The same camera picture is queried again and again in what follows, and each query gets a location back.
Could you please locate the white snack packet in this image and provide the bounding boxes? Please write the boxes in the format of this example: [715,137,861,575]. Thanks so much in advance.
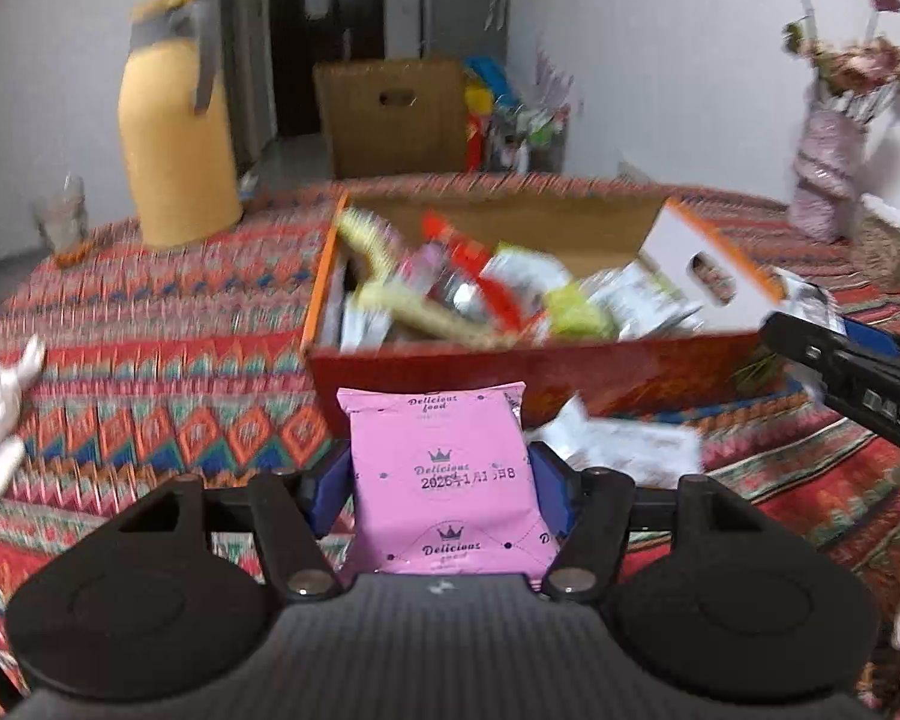
[529,394,704,492]

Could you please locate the cardboard box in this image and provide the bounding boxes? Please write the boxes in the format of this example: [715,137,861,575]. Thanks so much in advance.
[300,191,788,428]

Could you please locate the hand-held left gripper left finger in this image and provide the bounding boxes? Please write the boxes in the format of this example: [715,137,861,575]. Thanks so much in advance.
[116,441,355,602]

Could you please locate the woven basket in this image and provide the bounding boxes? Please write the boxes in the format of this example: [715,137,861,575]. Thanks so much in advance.
[855,193,900,293]

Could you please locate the pink textured vase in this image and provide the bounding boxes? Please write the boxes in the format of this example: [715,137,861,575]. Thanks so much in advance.
[787,101,871,243]

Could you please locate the dark entrance door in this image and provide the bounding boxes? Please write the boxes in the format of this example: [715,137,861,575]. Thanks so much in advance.
[266,0,387,140]

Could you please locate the purple feather decoration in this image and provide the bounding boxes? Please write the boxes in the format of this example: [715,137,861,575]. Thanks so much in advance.
[532,45,575,110]

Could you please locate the grey fridge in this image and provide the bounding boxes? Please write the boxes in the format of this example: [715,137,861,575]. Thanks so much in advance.
[420,0,512,65]

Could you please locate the brown wooden chair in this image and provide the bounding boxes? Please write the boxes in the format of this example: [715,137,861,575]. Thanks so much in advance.
[313,56,472,181]

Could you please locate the red box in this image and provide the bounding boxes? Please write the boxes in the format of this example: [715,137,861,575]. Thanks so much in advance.
[465,112,488,170]

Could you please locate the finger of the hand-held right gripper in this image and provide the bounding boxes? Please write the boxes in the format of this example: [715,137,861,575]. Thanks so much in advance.
[761,313,863,391]
[844,319,900,371]

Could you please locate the pink snack packet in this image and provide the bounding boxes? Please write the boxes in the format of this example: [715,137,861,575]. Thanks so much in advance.
[336,382,560,578]

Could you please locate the wire storage cart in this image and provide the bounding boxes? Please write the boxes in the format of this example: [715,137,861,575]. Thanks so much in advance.
[487,101,571,175]

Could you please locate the silver snack packet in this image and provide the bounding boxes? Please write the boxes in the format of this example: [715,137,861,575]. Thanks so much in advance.
[776,270,845,398]

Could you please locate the dried pink flowers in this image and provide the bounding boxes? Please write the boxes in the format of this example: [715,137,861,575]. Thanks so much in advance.
[765,0,900,113]

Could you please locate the glass cup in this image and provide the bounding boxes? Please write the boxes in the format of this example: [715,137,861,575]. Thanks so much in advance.
[31,174,91,267]

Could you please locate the pile of assorted snack packets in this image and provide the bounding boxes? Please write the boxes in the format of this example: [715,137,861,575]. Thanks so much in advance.
[334,208,710,352]

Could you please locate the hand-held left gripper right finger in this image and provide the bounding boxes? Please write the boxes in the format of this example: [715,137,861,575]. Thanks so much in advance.
[527,441,785,602]

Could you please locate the yellow thermos jug grey handle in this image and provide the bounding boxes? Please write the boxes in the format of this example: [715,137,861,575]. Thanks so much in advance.
[118,0,245,248]

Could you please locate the blue bag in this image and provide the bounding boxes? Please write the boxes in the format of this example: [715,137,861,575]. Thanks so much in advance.
[465,56,518,102]

